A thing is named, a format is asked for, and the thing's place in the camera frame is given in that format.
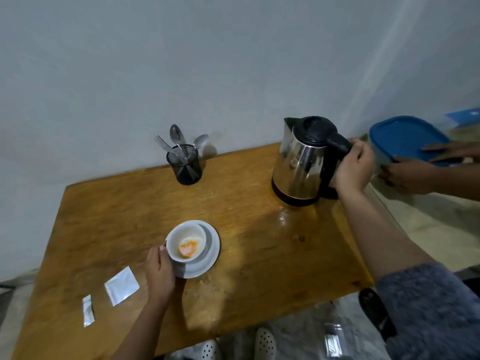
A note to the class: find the person's right hand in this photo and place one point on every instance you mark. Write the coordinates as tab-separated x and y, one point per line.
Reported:
356	170

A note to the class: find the person's left hand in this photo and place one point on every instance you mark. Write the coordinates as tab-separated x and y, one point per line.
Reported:
160	275

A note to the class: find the person's left thumb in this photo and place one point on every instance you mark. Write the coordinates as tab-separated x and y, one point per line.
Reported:
164	253

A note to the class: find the person's right thumb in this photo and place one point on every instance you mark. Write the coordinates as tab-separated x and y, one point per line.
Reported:
356	142

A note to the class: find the white cup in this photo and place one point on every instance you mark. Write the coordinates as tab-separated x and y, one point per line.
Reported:
176	239

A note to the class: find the another person's forearm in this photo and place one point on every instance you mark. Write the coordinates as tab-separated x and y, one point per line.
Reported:
461	181

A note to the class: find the person's left forearm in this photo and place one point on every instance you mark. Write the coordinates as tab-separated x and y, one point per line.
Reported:
144	329

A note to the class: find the orange tea bag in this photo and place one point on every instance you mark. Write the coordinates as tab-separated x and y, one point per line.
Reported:
188	248

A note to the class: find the white saucer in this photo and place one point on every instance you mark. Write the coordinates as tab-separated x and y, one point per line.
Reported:
208	254

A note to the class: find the blue-lidded plastic container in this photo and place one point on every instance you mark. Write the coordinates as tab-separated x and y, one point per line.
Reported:
403	136

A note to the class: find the white square sachet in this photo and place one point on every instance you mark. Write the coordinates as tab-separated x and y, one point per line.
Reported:
122	286

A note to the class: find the black mesh cutlery holder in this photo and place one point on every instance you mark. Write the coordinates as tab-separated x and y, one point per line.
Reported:
184	170

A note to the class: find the narrow white sachet strip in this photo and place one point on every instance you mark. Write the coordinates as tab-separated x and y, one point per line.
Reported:
88	311

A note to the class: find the steel fork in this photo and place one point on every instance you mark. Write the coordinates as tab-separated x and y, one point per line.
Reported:
167	145

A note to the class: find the white perforated shoe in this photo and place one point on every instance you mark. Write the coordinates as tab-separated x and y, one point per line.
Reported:
210	351
265	344

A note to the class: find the blue flat object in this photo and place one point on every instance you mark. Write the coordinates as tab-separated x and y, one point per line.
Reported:
464	116

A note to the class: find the large steel spoon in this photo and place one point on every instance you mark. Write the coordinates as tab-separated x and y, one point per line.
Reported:
176	134

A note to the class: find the small steel spoon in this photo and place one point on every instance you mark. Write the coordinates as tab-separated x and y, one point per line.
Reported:
201	140

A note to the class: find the black shoe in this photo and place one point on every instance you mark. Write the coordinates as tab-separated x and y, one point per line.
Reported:
376	313

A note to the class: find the grey fuzzy sweater sleeve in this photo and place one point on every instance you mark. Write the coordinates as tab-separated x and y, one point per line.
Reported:
431	314

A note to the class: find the clear plastic wrapper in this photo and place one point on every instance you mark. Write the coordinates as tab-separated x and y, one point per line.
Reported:
333	341

